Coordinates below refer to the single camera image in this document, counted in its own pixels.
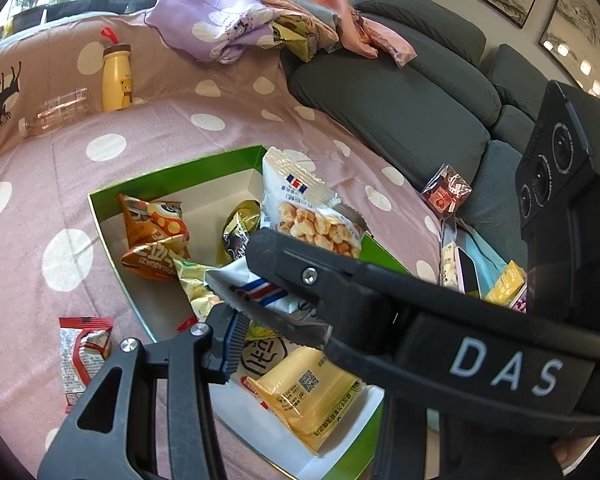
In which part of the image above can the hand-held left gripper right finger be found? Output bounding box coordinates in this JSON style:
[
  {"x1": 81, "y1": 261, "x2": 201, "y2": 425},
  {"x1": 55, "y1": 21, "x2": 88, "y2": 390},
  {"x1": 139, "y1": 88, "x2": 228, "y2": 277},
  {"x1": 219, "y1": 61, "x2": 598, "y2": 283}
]
[{"x1": 372, "y1": 392, "x2": 563, "y2": 480}]

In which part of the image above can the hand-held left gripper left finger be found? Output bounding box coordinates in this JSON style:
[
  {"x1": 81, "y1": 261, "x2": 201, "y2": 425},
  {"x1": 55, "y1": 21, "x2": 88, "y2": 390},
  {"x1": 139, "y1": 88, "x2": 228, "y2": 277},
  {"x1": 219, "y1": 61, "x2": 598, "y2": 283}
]
[{"x1": 36, "y1": 304, "x2": 248, "y2": 480}]

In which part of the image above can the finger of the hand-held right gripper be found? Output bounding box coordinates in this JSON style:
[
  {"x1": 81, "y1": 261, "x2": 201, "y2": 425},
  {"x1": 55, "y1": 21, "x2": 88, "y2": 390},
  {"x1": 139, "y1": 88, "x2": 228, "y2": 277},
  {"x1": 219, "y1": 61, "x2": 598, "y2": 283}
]
[
  {"x1": 245, "y1": 229, "x2": 600, "y2": 442},
  {"x1": 214, "y1": 289, "x2": 334, "y2": 350}
]

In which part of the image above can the yellow-green corn snack packet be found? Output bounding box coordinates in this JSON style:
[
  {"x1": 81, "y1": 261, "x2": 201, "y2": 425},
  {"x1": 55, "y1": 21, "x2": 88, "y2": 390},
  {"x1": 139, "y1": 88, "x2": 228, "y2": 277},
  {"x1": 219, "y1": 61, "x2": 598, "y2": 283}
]
[{"x1": 170, "y1": 255, "x2": 226, "y2": 323}]

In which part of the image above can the white popcorn snack packet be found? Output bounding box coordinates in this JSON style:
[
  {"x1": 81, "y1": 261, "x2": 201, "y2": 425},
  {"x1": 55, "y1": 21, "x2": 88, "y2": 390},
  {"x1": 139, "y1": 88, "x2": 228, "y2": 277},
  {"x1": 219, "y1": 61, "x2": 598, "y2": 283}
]
[{"x1": 205, "y1": 146, "x2": 368, "y2": 321}]

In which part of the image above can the yellow triangular snack packet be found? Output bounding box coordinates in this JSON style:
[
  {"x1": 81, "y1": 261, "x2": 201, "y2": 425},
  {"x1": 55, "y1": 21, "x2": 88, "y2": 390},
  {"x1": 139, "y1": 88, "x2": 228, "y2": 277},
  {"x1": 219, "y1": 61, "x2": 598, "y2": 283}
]
[{"x1": 221, "y1": 199, "x2": 262, "y2": 266}]

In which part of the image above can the orange snack packet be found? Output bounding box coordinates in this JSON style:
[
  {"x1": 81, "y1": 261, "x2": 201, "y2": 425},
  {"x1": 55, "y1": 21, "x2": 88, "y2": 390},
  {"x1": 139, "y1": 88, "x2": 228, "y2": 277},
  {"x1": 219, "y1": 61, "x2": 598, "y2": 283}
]
[{"x1": 116, "y1": 192, "x2": 192, "y2": 285}]

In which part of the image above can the green cardboard box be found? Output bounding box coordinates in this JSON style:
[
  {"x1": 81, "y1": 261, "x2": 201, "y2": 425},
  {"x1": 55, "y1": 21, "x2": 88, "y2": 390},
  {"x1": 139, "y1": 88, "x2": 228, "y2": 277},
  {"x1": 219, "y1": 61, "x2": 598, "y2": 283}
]
[{"x1": 86, "y1": 144, "x2": 416, "y2": 480}]

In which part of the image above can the white printed packet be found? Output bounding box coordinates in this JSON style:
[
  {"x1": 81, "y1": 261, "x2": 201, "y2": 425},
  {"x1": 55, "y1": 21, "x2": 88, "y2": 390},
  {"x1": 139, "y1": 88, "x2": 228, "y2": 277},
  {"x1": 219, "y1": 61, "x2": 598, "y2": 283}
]
[{"x1": 439, "y1": 240, "x2": 462, "y2": 288}]

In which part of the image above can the white pink phone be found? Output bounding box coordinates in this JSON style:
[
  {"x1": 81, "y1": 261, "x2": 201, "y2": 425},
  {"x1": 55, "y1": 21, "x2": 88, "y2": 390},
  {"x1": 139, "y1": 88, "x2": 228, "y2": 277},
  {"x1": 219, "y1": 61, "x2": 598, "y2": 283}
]
[{"x1": 454, "y1": 245, "x2": 482, "y2": 297}]

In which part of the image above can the small yellow box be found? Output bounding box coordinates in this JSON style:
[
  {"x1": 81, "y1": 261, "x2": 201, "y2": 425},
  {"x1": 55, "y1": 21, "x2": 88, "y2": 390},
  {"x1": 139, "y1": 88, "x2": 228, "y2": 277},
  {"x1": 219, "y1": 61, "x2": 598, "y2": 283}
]
[{"x1": 484, "y1": 259, "x2": 527, "y2": 307}]

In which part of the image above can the light blue pouch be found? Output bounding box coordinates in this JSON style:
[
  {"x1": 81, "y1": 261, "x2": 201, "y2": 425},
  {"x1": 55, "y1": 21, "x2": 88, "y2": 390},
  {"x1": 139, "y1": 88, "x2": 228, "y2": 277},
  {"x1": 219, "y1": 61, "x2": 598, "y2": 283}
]
[{"x1": 467, "y1": 232, "x2": 512, "y2": 293}]

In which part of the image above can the red clear-wrapped packet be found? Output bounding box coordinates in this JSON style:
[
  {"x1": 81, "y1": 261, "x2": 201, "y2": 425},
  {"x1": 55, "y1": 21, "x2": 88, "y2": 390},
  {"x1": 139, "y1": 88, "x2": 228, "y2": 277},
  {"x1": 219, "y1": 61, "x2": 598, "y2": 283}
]
[{"x1": 420, "y1": 162, "x2": 474, "y2": 222}]

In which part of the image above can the small red snack packet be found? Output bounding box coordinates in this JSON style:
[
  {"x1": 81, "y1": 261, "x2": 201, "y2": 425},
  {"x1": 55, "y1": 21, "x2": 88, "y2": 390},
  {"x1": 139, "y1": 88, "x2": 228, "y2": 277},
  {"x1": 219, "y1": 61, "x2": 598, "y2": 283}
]
[{"x1": 57, "y1": 315, "x2": 115, "y2": 407}]

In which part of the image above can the grey sofa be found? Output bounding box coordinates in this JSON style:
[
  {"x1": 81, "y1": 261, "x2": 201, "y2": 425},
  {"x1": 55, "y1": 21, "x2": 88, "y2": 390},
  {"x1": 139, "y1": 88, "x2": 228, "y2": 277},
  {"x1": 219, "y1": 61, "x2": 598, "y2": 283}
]
[{"x1": 280, "y1": 0, "x2": 548, "y2": 286}]

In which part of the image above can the yellow printed cloth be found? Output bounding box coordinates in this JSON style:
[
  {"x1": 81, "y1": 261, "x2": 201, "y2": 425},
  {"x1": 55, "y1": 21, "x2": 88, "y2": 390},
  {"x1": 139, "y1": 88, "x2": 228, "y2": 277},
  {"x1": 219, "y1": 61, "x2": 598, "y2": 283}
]
[{"x1": 272, "y1": 14, "x2": 333, "y2": 63}]

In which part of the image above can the clear plastic bottle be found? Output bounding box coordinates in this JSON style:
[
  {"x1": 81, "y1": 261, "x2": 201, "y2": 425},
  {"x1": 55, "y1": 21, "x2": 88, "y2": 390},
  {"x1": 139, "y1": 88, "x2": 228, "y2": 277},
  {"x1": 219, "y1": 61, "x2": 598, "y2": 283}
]
[{"x1": 19, "y1": 87, "x2": 90, "y2": 139}]

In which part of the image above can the yellow bear bottle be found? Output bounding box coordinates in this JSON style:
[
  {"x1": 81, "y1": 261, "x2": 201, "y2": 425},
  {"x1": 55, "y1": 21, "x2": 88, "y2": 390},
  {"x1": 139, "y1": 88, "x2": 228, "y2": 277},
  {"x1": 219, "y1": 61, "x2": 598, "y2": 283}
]
[{"x1": 99, "y1": 26, "x2": 136, "y2": 112}]

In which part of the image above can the purple printed cloth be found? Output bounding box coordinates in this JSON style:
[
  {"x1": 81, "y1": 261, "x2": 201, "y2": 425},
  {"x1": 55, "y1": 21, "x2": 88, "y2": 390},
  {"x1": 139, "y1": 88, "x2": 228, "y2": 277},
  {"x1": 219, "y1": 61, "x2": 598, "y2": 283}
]
[{"x1": 144, "y1": 0, "x2": 287, "y2": 64}]

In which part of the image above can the brown polka dot cushion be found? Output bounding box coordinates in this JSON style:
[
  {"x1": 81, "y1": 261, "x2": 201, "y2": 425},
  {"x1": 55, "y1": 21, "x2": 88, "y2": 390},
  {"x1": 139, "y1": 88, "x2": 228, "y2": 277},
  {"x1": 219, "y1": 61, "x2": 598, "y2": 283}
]
[{"x1": 0, "y1": 7, "x2": 301, "y2": 171}]

